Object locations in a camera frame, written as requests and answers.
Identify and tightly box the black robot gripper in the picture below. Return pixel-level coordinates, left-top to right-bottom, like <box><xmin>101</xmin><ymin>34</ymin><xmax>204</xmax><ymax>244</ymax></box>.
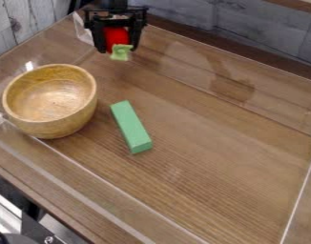
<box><xmin>84</xmin><ymin>0</ymin><xmax>148</xmax><ymax>53</ymax></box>

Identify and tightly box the red plush fruit green leaf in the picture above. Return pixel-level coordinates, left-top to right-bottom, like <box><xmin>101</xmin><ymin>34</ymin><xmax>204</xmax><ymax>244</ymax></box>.
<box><xmin>104</xmin><ymin>28</ymin><xmax>133</xmax><ymax>61</ymax></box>

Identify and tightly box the wooden bowl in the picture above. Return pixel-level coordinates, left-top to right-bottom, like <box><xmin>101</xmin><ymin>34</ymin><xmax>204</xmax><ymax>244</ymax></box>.
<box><xmin>1</xmin><ymin>64</ymin><xmax>97</xmax><ymax>139</ymax></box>

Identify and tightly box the green rectangular block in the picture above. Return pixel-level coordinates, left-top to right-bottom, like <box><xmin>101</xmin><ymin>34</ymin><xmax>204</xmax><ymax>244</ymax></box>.
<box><xmin>109</xmin><ymin>100</ymin><xmax>153</xmax><ymax>154</ymax></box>

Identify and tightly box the black metal table frame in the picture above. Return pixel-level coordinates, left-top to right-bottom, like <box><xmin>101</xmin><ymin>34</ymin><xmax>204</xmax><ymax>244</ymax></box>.
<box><xmin>0</xmin><ymin>176</ymin><xmax>69</xmax><ymax>244</ymax></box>

